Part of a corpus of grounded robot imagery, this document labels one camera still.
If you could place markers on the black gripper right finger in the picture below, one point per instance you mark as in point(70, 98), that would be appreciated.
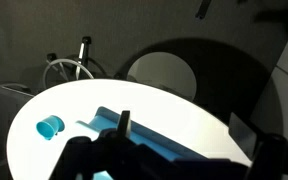
point(244, 136)

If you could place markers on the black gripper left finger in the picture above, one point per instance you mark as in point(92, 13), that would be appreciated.
point(124, 123)

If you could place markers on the light blue toy sink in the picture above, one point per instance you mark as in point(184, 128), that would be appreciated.
point(150, 138)

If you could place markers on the black silver stand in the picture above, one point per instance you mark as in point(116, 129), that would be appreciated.
point(82, 53)

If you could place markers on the black mount bar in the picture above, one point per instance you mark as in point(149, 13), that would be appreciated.
point(202, 9)

